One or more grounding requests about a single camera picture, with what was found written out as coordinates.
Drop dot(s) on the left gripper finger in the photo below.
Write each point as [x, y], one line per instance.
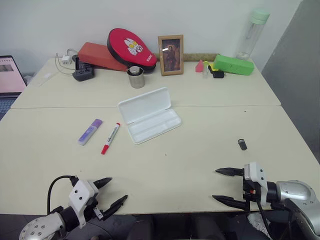
[115, 205]
[102, 182]

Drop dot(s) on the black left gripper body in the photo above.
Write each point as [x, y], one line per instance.
[92, 203]

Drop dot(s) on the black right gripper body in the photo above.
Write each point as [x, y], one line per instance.
[251, 191]

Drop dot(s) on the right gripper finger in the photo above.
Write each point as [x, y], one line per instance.
[232, 202]
[230, 171]

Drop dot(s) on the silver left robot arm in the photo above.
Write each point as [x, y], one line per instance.
[47, 225]

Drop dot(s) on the small black rectangular device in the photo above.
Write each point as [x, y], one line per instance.
[242, 144]

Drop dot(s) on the white plastic case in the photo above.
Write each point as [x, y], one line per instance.
[150, 117]

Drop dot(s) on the red table tennis paddle case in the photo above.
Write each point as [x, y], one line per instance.
[130, 48]

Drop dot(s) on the white object under table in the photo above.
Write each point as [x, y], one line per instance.
[256, 221]

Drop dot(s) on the red whiteboard marker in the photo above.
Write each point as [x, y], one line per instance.
[111, 138]

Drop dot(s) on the purple eraser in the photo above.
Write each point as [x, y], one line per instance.
[90, 132]

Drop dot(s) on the small clear plastic tube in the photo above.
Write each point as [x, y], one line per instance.
[205, 71]

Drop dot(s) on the green rectangular box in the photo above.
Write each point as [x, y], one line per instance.
[233, 65]

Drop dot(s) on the steel cup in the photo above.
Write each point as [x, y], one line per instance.
[136, 80]

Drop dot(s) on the small yellow block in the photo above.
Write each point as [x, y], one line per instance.
[212, 65]

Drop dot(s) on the black power strip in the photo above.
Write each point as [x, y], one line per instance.
[83, 73]

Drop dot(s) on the small metal cylinder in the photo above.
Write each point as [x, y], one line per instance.
[135, 70]

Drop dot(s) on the clear plastic sheet piece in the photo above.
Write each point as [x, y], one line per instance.
[45, 78]

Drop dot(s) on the red rectangular box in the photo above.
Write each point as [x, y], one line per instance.
[97, 56]

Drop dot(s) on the white charger plug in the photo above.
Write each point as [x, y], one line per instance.
[66, 61]

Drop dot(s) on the clear bottle with green lid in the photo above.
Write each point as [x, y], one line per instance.
[252, 35]

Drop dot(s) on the open laptop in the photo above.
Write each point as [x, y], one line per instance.
[10, 77]

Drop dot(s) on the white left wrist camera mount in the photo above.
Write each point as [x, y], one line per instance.
[80, 193]

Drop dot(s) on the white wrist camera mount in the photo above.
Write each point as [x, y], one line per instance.
[80, 193]
[257, 172]

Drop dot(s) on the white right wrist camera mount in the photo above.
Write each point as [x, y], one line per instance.
[257, 172]

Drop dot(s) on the wooden picture frame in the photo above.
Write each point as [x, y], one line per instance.
[171, 55]

